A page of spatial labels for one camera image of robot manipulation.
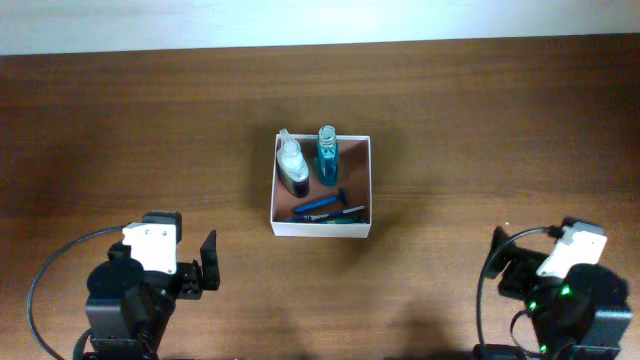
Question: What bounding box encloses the clear spray bottle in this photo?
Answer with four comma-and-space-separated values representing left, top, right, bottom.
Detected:
276, 128, 310, 198

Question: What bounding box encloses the green red toothpaste tube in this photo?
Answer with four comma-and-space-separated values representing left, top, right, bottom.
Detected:
319, 216, 367, 225

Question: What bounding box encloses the blue white toothbrush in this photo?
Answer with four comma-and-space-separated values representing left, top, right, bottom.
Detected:
285, 205, 366, 223

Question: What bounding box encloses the blue disposable razor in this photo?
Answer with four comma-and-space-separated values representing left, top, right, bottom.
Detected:
293, 188, 348, 214

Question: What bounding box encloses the blue mouthwash bottle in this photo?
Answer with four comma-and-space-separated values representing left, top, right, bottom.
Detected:
317, 125, 339, 186

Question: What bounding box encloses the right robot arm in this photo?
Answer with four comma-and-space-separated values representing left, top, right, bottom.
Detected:
472, 217, 633, 360

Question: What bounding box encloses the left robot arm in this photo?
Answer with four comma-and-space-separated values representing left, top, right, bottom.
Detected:
72, 212, 220, 360

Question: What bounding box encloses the white cardboard box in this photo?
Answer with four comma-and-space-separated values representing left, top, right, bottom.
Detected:
269, 135, 373, 238

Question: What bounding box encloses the left black cable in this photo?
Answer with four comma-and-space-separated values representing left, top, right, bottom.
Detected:
25, 225, 126, 360

